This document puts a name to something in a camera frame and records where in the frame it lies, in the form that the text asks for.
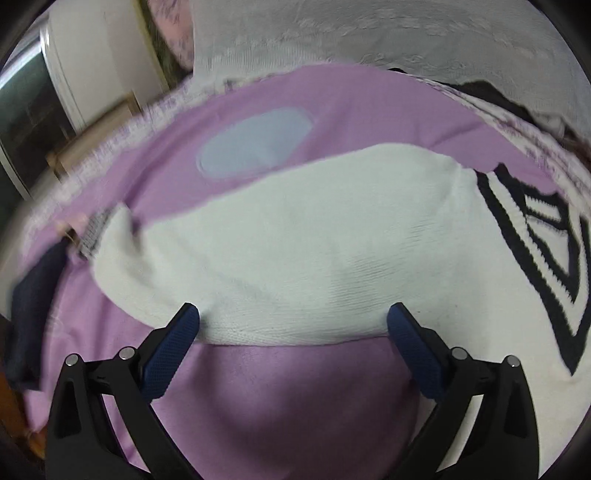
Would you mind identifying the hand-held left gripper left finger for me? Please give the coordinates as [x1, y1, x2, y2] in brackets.
[45, 302, 201, 480]

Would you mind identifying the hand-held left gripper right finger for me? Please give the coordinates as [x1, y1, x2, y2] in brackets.
[387, 302, 540, 480]

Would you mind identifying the white knit sweater black trim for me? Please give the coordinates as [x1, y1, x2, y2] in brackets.
[90, 144, 591, 402]

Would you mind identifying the purple blanket with blue patch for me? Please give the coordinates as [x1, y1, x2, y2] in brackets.
[0, 64, 573, 480]

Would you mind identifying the grey striped cloth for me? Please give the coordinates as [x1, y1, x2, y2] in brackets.
[75, 207, 114, 260]

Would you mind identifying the navy dark cloth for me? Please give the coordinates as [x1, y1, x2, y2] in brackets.
[0, 240, 71, 394]

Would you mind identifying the purple floral bed sheet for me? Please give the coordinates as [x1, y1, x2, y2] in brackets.
[18, 76, 591, 236]

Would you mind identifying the dark cloth under lace cover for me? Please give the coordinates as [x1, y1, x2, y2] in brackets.
[387, 67, 539, 126]

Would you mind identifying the dark glass door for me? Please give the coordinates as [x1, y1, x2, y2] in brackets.
[0, 25, 78, 195]

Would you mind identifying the white cabinet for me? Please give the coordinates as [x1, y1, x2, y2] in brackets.
[45, 0, 172, 136]

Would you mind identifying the white lace cover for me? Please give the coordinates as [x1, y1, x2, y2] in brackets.
[191, 0, 588, 136]

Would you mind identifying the pink floral pillow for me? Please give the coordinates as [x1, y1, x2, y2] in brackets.
[147, 0, 198, 71]

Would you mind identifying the wooden bed frame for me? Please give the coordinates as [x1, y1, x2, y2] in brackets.
[45, 90, 145, 172]

